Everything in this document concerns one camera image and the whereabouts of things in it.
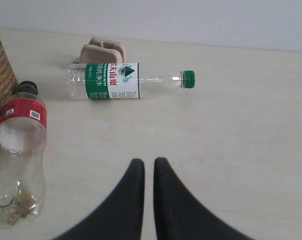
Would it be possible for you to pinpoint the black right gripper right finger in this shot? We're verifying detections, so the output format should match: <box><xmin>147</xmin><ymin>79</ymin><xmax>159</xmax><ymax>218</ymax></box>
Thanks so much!
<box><xmin>153</xmin><ymin>157</ymin><xmax>250</xmax><ymax>240</ymax></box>

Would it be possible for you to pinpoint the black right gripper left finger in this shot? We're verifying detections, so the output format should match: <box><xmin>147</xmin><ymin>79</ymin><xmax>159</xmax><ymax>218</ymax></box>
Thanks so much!
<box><xmin>56</xmin><ymin>158</ymin><xmax>145</xmax><ymax>240</ymax></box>

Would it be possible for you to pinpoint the red label soda bottle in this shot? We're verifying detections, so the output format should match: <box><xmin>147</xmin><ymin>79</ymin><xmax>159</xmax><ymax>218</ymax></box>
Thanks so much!
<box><xmin>0</xmin><ymin>81</ymin><xmax>47</xmax><ymax>228</ymax></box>

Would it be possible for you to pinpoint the green label water bottle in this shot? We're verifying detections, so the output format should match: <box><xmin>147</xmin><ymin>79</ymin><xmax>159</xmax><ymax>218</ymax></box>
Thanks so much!
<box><xmin>65</xmin><ymin>62</ymin><xmax>196</xmax><ymax>100</ymax></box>

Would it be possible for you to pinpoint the brown paper cup carrier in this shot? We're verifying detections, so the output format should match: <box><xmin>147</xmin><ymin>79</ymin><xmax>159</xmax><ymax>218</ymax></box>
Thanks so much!
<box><xmin>72</xmin><ymin>37</ymin><xmax>127</xmax><ymax>64</ymax></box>

